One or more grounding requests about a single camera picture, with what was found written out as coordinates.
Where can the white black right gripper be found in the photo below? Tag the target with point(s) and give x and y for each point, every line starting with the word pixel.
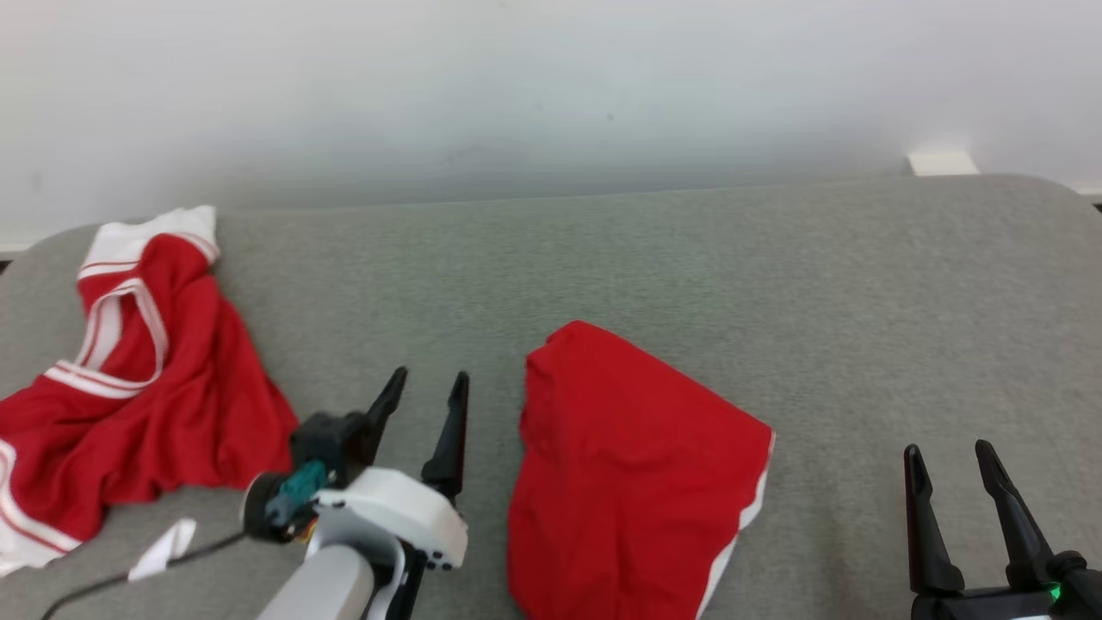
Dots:
pixel 990 604

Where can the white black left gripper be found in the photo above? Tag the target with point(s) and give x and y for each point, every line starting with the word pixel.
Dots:
pixel 396 517

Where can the red shorts white stripe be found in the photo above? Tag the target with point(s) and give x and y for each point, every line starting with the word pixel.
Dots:
pixel 628 474

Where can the red jersey white trim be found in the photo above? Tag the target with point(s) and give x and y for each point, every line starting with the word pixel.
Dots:
pixel 198 387

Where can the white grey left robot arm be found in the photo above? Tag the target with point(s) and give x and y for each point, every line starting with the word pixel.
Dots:
pixel 318 590

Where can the grey fabric sofa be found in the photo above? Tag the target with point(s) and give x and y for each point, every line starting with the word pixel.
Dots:
pixel 603 258

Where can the black round wrist camera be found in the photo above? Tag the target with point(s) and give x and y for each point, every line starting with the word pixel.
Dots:
pixel 263 508

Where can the white wall box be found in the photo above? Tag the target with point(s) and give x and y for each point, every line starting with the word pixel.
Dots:
pixel 943 164

